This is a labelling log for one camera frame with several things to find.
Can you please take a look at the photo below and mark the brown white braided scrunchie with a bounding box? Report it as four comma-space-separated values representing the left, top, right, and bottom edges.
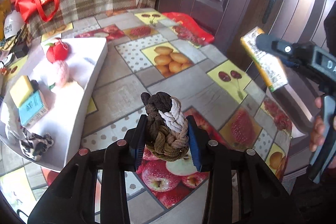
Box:
141, 92, 189, 162

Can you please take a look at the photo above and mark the pale yellow octagonal sponge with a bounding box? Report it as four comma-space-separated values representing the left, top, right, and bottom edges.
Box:
56, 81, 84, 99

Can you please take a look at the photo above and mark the black white patterned scrunchie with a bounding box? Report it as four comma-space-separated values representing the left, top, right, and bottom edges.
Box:
19, 128, 54, 161

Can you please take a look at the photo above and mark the teal tissue pack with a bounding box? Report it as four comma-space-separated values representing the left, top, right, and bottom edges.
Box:
18, 90, 49, 128

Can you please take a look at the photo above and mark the pink plush peach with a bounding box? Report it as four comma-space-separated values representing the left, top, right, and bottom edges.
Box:
52, 60, 70, 87

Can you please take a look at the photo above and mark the yellow green scrub sponge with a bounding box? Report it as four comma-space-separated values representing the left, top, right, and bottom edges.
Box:
10, 76, 34, 108

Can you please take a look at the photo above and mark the red plush apple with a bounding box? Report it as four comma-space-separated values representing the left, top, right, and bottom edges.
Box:
46, 38, 70, 64

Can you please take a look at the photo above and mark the blue grey braided scrunchie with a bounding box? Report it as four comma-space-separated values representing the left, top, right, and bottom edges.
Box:
30, 80, 39, 93

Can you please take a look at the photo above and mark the person's right hand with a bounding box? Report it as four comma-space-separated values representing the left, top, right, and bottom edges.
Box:
308, 96, 336, 153

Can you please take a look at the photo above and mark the white cardboard box tray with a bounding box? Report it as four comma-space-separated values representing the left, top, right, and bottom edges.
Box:
0, 36, 108, 172

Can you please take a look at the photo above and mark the fruit pattern tablecloth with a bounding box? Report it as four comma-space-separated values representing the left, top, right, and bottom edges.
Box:
0, 7, 293, 224

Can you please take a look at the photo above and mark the white cloth in tray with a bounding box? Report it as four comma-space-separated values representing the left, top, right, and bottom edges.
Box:
1, 102, 22, 144

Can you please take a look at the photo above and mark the plaid covered bench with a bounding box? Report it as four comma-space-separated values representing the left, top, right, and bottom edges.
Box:
28, 0, 156, 39

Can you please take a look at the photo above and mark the white hard hat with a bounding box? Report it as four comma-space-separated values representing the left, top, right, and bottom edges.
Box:
3, 11, 25, 39

